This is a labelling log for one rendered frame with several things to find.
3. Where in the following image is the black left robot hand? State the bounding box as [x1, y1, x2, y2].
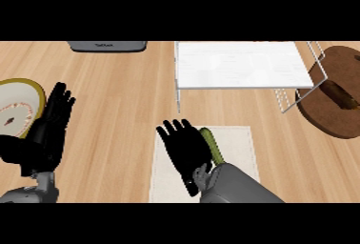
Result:
[0, 81, 77, 177]

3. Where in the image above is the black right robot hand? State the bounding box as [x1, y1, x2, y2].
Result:
[155, 118, 216, 198]

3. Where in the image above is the green can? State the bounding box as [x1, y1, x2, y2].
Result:
[198, 127, 226, 167]

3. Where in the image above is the beige placemat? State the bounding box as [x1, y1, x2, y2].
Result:
[148, 126, 262, 204]

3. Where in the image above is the yellow-rimmed white plate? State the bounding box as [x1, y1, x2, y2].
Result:
[0, 77, 48, 139]

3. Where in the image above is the grey appliance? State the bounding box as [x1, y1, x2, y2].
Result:
[67, 41, 149, 53]

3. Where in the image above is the round brown cutting board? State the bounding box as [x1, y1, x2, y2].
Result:
[294, 45, 360, 140]

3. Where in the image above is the brown sausage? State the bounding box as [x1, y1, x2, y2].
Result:
[319, 79, 360, 111]

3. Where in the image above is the white wire tiered shelf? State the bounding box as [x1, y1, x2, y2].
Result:
[173, 41, 329, 114]

